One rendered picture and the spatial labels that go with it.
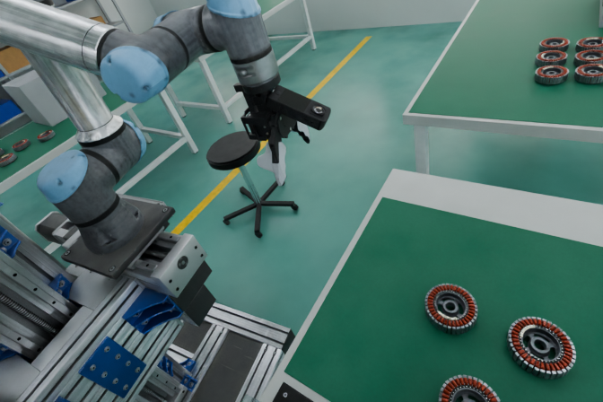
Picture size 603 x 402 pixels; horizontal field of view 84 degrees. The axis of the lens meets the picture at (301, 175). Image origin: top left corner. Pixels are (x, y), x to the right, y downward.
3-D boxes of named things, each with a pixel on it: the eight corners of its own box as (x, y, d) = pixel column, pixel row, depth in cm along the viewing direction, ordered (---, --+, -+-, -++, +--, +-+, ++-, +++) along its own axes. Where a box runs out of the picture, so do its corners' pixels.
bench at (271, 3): (177, 118, 395) (143, 57, 349) (269, 49, 501) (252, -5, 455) (230, 126, 346) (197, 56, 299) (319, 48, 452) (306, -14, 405)
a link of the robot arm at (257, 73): (279, 43, 58) (257, 65, 53) (287, 68, 61) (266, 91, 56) (245, 48, 62) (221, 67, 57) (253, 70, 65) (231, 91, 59)
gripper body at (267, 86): (267, 121, 72) (248, 69, 65) (302, 122, 68) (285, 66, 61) (249, 143, 68) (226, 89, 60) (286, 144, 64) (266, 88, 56)
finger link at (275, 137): (279, 161, 67) (280, 117, 66) (287, 161, 66) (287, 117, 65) (266, 163, 63) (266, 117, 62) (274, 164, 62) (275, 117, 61)
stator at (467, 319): (432, 284, 86) (432, 275, 83) (481, 300, 80) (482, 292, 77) (419, 323, 79) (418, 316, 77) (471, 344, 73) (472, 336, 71)
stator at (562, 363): (585, 359, 66) (590, 351, 64) (545, 392, 64) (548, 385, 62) (531, 314, 75) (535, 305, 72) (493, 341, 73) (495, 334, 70)
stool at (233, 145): (215, 222, 240) (178, 161, 205) (256, 177, 268) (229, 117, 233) (273, 243, 210) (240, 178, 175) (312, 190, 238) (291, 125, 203)
